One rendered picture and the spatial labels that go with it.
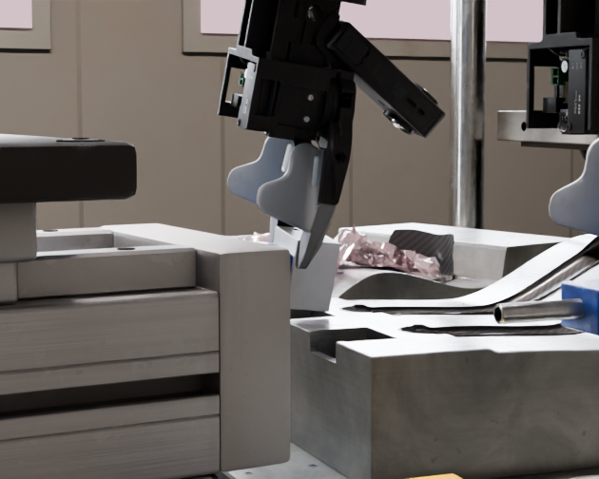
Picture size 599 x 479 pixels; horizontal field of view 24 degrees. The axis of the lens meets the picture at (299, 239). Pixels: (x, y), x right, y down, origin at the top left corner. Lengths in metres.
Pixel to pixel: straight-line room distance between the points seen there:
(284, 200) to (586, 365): 0.25
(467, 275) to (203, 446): 0.89
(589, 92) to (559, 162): 3.54
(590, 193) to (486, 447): 0.19
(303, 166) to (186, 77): 2.65
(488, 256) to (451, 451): 0.51
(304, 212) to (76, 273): 0.50
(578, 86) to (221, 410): 0.34
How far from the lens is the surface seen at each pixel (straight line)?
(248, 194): 1.08
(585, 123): 0.80
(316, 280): 1.05
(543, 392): 0.96
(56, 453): 0.53
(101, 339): 0.53
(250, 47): 1.02
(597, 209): 0.88
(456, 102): 2.37
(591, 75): 0.79
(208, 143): 3.68
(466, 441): 0.94
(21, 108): 3.49
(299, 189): 1.02
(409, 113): 1.05
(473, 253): 1.43
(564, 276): 1.19
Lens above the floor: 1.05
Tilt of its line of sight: 6 degrees down
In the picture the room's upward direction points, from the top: straight up
